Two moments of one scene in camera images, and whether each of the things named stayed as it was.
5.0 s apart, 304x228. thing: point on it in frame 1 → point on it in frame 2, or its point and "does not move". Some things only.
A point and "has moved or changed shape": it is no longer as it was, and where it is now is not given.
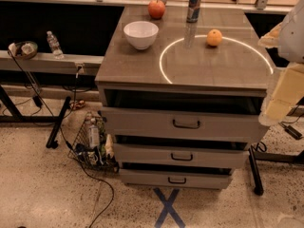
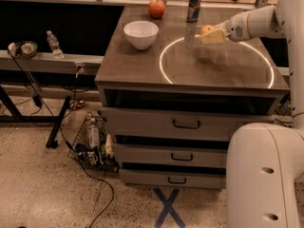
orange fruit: (214, 37) has moved or changed shape
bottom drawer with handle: (209, 179) does not move
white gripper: (294, 37) → (237, 28)
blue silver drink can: (194, 7) does not move
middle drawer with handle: (182, 153) does not move
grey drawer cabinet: (181, 91) does not move
